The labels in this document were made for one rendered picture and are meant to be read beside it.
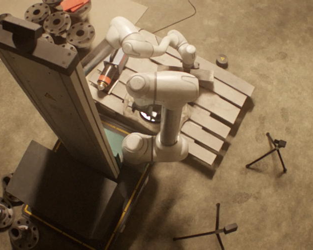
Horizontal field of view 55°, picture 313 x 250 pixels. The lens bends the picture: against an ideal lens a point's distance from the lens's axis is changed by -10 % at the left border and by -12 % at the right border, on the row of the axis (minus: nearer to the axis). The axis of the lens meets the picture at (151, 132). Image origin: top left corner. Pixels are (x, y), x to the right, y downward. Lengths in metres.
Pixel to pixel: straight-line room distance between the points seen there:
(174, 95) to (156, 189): 1.27
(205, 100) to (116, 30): 1.05
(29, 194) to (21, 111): 1.30
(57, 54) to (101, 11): 2.45
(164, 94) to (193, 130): 1.17
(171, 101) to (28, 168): 0.88
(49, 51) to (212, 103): 1.91
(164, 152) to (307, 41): 2.23
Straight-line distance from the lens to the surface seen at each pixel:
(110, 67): 2.64
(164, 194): 2.57
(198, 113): 2.63
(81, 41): 2.87
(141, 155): 1.94
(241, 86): 2.79
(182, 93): 1.44
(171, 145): 1.88
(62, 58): 0.93
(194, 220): 2.57
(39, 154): 1.87
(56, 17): 3.12
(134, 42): 1.89
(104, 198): 1.73
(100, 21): 3.29
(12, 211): 2.73
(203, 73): 2.64
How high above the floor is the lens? 2.54
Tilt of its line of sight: 70 degrees down
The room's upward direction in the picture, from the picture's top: 1 degrees clockwise
